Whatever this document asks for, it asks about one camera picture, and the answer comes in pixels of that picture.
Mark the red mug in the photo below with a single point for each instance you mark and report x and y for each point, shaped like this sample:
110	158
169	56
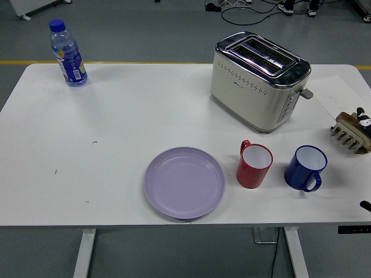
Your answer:
250	175

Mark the grey toaster lever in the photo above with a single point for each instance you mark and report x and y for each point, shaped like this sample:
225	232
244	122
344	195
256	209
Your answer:
306	93

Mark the brown bread slice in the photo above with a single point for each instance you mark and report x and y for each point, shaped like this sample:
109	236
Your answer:
346	117

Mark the clear plastic bracket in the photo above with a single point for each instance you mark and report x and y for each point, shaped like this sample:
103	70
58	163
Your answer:
263	235

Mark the purple plate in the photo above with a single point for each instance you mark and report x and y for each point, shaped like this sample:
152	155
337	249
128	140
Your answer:
184	182

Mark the person's foot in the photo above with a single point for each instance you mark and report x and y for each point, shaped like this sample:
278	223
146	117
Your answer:
313	11
286	9

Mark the white equipment base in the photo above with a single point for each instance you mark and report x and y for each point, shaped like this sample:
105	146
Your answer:
367	18

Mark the cream and chrome toaster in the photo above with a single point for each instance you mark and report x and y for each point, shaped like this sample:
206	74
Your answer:
249	98

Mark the black table control panel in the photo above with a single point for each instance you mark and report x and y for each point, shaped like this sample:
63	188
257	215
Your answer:
353	229

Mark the white table leg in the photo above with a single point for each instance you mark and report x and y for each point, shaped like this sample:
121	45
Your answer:
297	255
84	255

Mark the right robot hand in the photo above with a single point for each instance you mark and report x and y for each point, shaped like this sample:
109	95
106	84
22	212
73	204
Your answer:
362	116

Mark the blue mug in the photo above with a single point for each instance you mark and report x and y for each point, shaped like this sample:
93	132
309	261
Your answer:
298	176

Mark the white paper sheet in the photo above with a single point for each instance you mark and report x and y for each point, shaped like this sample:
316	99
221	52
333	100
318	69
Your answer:
336	92

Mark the blue-capped plastic water bottle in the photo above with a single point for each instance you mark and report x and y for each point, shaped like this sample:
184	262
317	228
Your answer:
71	62

